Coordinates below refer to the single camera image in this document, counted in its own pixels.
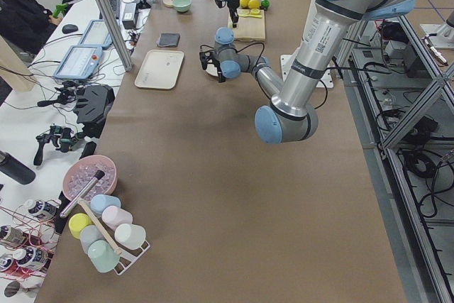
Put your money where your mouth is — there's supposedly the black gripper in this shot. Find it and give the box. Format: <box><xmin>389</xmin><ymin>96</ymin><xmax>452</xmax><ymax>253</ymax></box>
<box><xmin>214</xmin><ymin>0</ymin><xmax>239</xmax><ymax>28</ymax></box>
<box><xmin>199</xmin><ymin>50</ymin><xmax>226</xmax><ymax>83</ymax></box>

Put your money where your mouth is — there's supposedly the cream round plate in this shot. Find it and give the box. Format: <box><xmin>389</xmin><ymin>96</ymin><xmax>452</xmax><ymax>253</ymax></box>
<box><xmin>206</xmin><ymin>64</ymin><xmax>221</xmax><ymax>77</ymax></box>

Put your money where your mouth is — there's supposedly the cream rectangular tray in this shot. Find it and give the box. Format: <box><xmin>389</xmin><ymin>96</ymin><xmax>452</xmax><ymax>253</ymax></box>
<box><xmin>134</xmin><ymin>50</ymin><xmax>184</xmax><ymax>90</ymax></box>

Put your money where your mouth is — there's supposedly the lower lemon slice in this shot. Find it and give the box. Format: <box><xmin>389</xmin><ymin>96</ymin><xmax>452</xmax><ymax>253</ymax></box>
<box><xmin>238</xmin><ymin>9</ymin><xmax>250</xmax><ymax>17</ymax></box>

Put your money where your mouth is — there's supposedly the yellow lemon outer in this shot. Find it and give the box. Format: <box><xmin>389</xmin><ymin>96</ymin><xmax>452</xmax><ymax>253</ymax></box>
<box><xmin>240</xmin><ymin>0</ymin><xmax>250</xmax><ymax>9</ymax></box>

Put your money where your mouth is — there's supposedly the yellow lemon near lime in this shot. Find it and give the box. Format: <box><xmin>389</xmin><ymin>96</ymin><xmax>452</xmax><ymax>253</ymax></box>
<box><xmin>248</xmin><ymin>0</ymin><xmax>261</xmax><ymax>9</ymax></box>

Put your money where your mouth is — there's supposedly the wooden cutting board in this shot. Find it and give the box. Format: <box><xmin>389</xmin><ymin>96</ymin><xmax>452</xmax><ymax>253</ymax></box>
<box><xmin>228</xmin><ymin>10</ymin><xmax>266</xmax><ymax>41</ymax></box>

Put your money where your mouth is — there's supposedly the yellow plastic knife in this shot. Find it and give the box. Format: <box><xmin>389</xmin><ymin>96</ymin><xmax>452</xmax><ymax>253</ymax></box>
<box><xmin>238</xmin><ymin>12</ymin><xmax>262</xmax><ymax>18</ymax></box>

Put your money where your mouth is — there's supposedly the green lime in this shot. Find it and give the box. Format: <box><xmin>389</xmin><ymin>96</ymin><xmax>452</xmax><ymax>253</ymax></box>
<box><xmin>260</xmin><ymin>0</ymin><xmax>270</xmax><ymax>10</ymax></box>

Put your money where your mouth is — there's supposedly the mint green bowl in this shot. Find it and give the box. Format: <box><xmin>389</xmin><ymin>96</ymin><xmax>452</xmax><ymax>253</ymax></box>
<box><xmin>172</xmin><ymin>0</ymin><xmax>192</xmax><ymax>13</ymax></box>

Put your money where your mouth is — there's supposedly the grey folded cloth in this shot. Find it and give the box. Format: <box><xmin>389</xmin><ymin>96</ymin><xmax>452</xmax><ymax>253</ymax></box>
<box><xmin>157</xmin><ymin>33</ymin><xmax>180</xmax><ymax>48</ymax></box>

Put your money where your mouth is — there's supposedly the black keyboard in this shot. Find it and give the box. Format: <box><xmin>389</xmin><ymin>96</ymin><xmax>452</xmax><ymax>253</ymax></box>
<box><xmin>109</xmin><ymin>0</ymin><xmax>121</xmax><ymax>19</ymax></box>

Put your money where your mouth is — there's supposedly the black plastic stand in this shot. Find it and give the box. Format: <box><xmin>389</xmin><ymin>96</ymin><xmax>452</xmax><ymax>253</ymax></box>
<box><xmin>73</xmin><ymin>84</ymin><xmax>115</xmax><ymax>138</ymax></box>

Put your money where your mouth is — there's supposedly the far teach pendant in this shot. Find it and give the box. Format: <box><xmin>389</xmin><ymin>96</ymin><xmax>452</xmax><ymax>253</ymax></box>
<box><xmin>79</xmin><ymin>20</ymin><xmax>112</xmax><ymax>49</ymax></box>

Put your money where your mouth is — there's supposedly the teach pendant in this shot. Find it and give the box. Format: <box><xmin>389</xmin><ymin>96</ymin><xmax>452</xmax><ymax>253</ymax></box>
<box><xmin>53</xmin><ymin>45</ymin><xmax>103</xmax><ymax>80</ymax></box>
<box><xmin>79</xmin><ymin>20</ymin><xmax>112</xmax><ymax>49</ymax></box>

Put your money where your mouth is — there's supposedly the near teach pendant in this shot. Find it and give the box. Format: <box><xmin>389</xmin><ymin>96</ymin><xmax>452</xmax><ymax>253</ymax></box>
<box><xmin>53</xmin><ymin>45</ymin><xmax>103</xmax><ymax>80</ymax></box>

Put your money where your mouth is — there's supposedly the black computer mouse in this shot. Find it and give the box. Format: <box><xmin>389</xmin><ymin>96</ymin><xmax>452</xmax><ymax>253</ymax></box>
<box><xmin>62</xmin><ymin>24</ymin><xmax>79</xmax><ymax>34</ymax></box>

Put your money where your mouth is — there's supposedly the pink bowl with ice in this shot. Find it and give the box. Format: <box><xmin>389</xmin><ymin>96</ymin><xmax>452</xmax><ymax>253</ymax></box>
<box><xmin>62</xmin><ymin>155</ymin><xmax>118</xmax><ymax>201</ymax></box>

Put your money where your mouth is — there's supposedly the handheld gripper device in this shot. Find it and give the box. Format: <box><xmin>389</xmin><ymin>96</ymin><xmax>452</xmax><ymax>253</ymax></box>
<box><xmin>33</xmin><ymin>125</ymin><xmax>86</xmax><ymax>166</ymax></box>

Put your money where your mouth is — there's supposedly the blue cup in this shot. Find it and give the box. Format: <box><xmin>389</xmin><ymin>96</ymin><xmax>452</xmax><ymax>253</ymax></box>
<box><xmin>90</xmin><ymin>194</ymin><xmax>121</xmax><ymax>217</ymax></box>

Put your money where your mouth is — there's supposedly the pink cup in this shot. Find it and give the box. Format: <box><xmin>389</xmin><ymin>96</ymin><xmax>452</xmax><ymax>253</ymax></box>
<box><xmin>101</xmin><ymin>205</ymin><xmax>133</xmax><ymax>231</ymax></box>

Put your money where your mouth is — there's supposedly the white cup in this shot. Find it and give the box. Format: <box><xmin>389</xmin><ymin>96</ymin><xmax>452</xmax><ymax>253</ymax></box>
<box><xmin>114</xmin><ymin>224</ymin><xmax>146</xmax><ymax>250</ymax></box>

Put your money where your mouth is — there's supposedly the white cup rack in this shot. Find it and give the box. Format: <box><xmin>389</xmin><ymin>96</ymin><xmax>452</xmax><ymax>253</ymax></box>
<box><xmin>113</xmin><ymin>241</ymin><xmax>153</xmax><ymax>275</ymax></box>

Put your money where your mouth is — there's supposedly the yellow cup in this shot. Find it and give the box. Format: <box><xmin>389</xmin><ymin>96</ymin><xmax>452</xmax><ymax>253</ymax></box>
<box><xmin>68</xmin><ymin>213</ymin><xmax>93</xmax><ymax>239</ymax></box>

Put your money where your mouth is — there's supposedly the grey cup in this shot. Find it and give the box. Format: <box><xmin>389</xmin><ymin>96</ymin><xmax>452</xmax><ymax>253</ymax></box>
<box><xmin>79</xmin><ymin>225</ymin><xmax>104</xmax><ymax>254</ymax></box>

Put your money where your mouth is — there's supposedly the mint cup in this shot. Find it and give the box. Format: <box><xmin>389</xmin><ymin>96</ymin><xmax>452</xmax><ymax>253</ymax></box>
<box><xmin>87</xmin><ymin>240</ymin><xmax>120</xmax><ymax>273</ymax></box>

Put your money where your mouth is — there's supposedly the black bottle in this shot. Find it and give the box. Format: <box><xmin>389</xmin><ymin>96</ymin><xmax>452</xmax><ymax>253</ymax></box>
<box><xmin>0</xmin><ymin>151</ymin><xmax>36</xmax><ymax>184</ymax></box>

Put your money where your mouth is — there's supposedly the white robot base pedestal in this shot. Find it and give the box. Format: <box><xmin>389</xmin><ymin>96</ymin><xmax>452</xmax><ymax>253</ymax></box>
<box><xmin>279</xmin><ymin>52</ymin><xmax>334</xmax><ymax>89</ymax></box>

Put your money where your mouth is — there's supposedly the aluminium frame post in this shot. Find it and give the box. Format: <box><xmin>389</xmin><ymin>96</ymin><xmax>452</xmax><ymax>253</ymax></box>
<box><xmin>95</xmin><ymin>0</ymin><xmax>133</xmax><ymax>72</ymax></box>

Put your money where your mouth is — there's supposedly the metal handled tool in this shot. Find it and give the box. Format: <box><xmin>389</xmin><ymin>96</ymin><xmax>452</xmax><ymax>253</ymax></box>
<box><xmin>59</xmin><ymin>170</ymin><xmax>105</xmax><ymax>219</ymax></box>

